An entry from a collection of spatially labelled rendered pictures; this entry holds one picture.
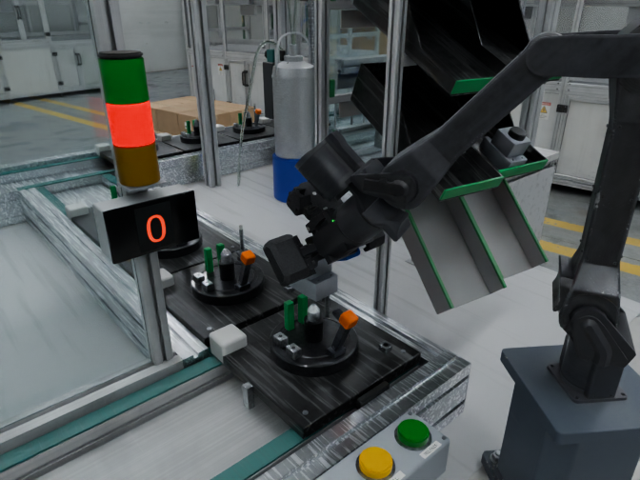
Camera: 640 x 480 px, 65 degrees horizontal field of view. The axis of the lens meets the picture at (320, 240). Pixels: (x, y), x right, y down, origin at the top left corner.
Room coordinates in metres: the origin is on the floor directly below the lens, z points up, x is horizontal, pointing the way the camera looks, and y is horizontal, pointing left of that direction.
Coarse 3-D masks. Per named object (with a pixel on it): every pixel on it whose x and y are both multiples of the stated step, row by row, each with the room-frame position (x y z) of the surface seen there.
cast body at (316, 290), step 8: (320, 264) 0.64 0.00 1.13; (320, 272) 0.64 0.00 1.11; (328, 272) 0.65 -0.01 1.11; (304, 280) 0.63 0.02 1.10; (312, 280) 0.63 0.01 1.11; (320, 280) 0.63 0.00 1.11; (328, 280) 0.63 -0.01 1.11; (336, 280) 0.64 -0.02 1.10; (296, 288) 0.65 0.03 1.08; (304, 288) 0.63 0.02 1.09; (312, 288) 0.62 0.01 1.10; (320, 288) 0.62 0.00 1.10; (328, 288) 0.63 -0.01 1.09; (336, 288) 0.64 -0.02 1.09; (312, 296) 0.62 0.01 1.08; (320, 296) 0.62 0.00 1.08
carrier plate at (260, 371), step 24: (264, 336) 0.68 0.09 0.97; (360, 336) 0.68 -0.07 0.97; (384, 336) 0.68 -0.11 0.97; (240, 360) 0.62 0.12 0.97; (264, 360) 0.62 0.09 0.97; (360, 360) 0.62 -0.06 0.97; (384, 360) 0.62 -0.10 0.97; (408, 360) 0.62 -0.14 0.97; (264, 384) 0.57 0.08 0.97; (288, 384) 0.57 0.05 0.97; (312, 384) 0.57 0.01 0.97; (336, 384) 0.57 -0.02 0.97; (360, 384) 0.57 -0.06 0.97; (288, 408) 0.52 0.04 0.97; (312, 408) 0.52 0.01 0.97; (336, 408) 0.52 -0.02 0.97; (312, 432) 0.49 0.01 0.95
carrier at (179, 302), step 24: (240, 240) 0.90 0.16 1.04; (216, 264) 0.90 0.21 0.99; (240, 264) 0.90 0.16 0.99; (264, 264) 0.94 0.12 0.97; (168, 288) 0.84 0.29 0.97; (192, 288) 0.81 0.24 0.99; (216, 288) 0.80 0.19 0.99; (240, 288) 0.79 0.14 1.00; (264, 288) 0.84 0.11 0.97; (192, 312) 0.75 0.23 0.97; (216, 312) 0.75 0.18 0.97; (240, 312) 0.75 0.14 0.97; (264, 312) 0.75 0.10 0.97
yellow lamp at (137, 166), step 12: (120, 156) 0.59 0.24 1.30; (132, 156) 0.59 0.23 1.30; (144, 156) 0.60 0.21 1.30; (156, 156) 0.62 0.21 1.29; (120, 168) 0.60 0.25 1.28; (132, 168) 0.59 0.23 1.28; (144, 168) 0.60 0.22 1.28; (156, 168) 0.61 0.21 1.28; (120, 180) 0.60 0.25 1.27; (132, 180) 0.59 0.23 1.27; (144, 180) 0.60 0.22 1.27; (156, 180) 0.61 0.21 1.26
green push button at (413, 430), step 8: (400, 424) 0.49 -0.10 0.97; (408, 424) 0.49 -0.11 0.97; (416, 424) 0.49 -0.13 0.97; (424, 424) 0.49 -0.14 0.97; (400, 432) 0.48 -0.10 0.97; (408, 432) 0.48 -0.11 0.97; (416, 432) 0.48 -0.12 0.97; (424, 432) 0.48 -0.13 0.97; (400, 440) 0.47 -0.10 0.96; (408, 440) 0.46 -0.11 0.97; (416, 440) 0.46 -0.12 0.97; (424, 440) 0.46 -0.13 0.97
